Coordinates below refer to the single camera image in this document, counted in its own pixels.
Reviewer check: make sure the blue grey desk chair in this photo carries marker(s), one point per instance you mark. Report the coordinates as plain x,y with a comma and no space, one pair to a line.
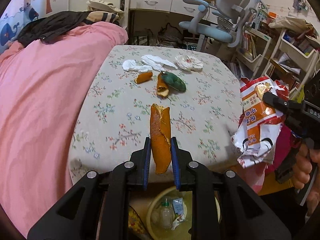
232,17

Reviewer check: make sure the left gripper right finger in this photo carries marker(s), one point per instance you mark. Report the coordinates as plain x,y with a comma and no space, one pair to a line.
180,160

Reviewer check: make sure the small wrapper in bin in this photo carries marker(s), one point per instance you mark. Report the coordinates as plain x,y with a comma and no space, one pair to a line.
180,211

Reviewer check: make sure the small orange peel piece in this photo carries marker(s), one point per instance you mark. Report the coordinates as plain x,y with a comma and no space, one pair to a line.
143,77

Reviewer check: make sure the red white snack bag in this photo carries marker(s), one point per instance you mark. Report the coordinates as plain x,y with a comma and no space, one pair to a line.
260,124

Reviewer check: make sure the black jacket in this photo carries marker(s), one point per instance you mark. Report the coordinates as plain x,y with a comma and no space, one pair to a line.
49,28

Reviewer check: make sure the white bookshelf cart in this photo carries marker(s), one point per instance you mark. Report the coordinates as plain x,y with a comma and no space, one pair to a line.
307,63

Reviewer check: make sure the small white tissue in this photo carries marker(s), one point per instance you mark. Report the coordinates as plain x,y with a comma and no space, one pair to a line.
133,66

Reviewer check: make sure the yellow trash bin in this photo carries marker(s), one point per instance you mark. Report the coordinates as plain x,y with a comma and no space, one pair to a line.
152,217

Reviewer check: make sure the striped beige cloth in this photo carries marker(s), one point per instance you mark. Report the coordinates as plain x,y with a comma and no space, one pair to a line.
101,16

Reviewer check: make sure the white desk with drawers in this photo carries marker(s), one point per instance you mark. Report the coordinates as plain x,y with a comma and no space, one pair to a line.
148,17

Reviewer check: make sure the cream tote bag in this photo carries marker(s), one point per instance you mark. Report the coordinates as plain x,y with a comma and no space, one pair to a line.
102,5

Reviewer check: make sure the crumpled stained tissue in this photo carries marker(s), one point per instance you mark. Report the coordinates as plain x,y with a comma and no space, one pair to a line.
189,63

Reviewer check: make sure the right hand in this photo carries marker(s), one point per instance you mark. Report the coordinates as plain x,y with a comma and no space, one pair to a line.
301,175

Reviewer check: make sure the plastic bottle in bin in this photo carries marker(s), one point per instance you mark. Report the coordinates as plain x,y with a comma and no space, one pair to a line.
166,214

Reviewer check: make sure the whale print curtain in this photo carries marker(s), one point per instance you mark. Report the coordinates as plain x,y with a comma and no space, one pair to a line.
17,14

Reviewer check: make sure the long white tissue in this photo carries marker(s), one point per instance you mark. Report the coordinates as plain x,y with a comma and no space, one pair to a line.
157,63

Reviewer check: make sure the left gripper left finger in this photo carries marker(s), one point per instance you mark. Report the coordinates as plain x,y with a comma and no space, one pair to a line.
141,159

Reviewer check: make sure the pink duvet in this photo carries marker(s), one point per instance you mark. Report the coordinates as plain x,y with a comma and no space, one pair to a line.
43,87

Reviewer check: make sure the orange peel long piece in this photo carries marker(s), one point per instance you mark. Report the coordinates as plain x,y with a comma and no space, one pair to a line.
160,135

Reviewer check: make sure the floral bed sheet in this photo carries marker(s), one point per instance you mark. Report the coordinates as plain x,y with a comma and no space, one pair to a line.
117,113

